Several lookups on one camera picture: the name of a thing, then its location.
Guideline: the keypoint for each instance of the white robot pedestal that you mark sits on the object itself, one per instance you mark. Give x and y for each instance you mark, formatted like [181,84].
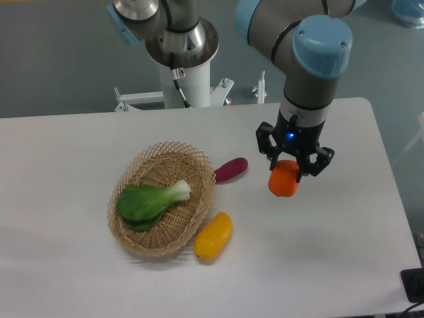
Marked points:
[183,61]

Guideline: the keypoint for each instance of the woven wicker basket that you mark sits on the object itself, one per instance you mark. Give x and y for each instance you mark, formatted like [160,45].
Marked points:
[162,165]

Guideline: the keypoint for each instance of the purple sweet potato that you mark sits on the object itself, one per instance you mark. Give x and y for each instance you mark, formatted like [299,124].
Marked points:
[231,169]

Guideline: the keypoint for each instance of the green bok choy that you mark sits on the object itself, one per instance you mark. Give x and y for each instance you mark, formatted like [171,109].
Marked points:
[141,206]

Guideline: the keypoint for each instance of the black device at edge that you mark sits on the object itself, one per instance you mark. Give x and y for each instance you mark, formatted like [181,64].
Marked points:
[412,280]

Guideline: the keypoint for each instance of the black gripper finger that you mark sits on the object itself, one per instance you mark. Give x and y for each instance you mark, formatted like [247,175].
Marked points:
[265,147]
[308,168]

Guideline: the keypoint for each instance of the yellow mango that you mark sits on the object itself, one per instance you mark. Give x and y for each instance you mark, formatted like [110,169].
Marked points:
[213,238]

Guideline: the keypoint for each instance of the blue object top right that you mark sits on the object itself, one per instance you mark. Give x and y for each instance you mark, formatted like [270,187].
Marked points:
[409,12]

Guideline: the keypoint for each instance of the orange fruit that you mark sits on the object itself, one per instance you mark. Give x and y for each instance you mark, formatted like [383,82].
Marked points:
[283,178]

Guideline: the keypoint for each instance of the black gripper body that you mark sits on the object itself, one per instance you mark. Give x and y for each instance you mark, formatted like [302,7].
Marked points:
[299,142]

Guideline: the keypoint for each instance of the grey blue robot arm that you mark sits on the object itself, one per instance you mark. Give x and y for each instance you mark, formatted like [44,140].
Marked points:
[306,40]

